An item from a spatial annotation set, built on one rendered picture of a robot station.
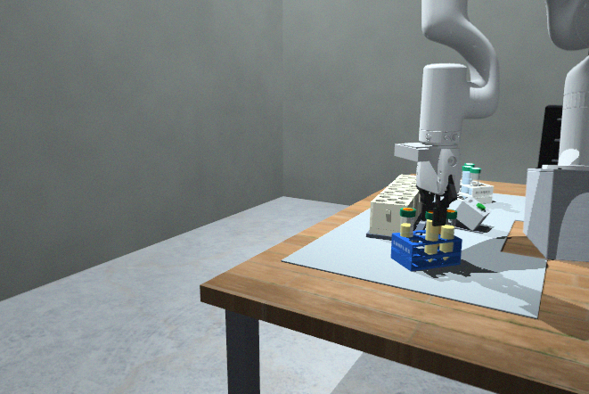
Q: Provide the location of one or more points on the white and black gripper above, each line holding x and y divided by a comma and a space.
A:
442, 171

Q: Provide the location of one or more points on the blue tube rack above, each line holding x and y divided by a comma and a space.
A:
406, 254

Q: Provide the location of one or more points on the grey table surface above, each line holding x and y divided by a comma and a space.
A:
485, 277

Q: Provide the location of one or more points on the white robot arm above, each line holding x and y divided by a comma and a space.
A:
447, 98

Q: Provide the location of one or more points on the green-capped tube with orange label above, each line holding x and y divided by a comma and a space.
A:
432, 234

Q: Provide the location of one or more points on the green-capped tube with orange cap dot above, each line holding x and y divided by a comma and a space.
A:
407, 221
447, 231

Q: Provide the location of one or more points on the cream bucket adapter with holes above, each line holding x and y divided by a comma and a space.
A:
385, 213

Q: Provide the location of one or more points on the white bucket adapter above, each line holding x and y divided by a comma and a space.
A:
406, 193
409, 185
406, 178

